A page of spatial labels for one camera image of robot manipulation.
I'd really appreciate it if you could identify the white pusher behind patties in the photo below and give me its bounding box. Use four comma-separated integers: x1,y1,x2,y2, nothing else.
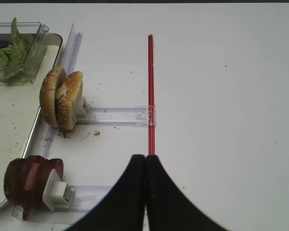
42,169,74,212

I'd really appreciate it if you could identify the white pusher behind bun tops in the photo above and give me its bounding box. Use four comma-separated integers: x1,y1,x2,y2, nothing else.
72,93,91,124

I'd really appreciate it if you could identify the rear sesame bun top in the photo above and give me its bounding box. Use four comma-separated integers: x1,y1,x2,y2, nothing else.
55,71,83,130

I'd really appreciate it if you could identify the clear rail holding bun tops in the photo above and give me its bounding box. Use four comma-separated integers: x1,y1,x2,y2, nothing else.
79,106,156,126

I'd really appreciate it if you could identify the clear plastic vegetable box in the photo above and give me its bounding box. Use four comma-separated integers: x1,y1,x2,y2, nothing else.
0,21,49,85

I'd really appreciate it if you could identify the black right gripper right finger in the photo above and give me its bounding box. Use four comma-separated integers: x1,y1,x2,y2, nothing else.
146,155,225,231

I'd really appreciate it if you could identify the clear rail holding patties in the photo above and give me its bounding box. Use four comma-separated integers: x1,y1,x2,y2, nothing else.
25,185,112,224

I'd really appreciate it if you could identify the rear dark meat patty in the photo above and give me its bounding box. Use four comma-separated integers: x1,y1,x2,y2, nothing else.
39,158,64,183

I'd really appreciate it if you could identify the green lettuce in box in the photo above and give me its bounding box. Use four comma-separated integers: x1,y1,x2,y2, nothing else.
0,17,34,83

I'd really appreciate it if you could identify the right clear long divider rail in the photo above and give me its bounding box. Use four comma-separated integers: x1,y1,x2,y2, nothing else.
41,26,88,158

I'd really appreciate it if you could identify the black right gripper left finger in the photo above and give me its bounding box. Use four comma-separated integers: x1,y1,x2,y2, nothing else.
67,154,145,231

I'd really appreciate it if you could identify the front sesame bun top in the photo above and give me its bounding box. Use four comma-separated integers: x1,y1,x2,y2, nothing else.
39,66,66,128

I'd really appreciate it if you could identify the metal serving tray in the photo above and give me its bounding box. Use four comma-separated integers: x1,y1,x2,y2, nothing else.
0,34,63,209

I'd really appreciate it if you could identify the sesame bun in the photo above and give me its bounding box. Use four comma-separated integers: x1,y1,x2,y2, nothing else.
55,71,83,130
39,66,66,128

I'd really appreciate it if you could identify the right red plastic strip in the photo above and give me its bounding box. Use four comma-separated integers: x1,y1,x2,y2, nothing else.
148,34,155,155

